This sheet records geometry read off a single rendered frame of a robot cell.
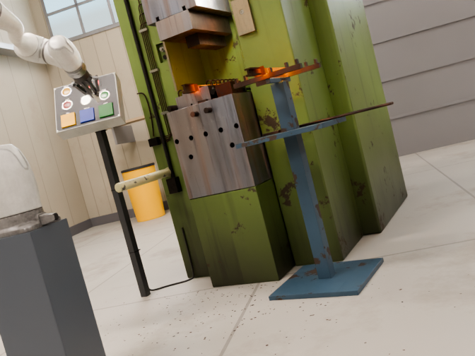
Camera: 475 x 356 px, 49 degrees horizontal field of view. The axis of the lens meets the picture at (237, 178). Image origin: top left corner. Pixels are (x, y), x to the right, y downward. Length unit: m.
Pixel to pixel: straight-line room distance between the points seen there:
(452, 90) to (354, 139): 3.71
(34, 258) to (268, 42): 1.52
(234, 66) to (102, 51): 4.39
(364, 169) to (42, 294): 1.88
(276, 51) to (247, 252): 0.98
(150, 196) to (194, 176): 3.77
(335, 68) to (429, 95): 3.65
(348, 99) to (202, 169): 0.90
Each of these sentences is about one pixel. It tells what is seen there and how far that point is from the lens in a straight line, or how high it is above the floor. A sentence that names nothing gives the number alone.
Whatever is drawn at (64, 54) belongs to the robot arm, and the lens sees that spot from 2.34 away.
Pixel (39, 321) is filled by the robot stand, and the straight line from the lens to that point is 1.70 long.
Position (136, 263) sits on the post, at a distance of 2.90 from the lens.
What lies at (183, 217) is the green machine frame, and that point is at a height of 0.36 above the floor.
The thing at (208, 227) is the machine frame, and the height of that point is 0.31.
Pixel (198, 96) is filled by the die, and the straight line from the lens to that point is 2.61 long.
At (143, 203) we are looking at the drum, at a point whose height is 0.22.
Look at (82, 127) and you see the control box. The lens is 2.76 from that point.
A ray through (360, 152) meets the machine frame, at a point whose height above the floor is 0.46.
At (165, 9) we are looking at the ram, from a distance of 2.72.
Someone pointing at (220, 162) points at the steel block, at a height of 0.62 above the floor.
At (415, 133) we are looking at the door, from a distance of 6.50.
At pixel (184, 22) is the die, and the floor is 1.31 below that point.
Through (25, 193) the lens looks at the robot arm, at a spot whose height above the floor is 0.71.
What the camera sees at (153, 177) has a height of 0.62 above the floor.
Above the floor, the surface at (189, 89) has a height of 0.99.
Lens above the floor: 0.72
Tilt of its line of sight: 4 degrees down
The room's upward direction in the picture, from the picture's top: 14 degrees counter-clockwise
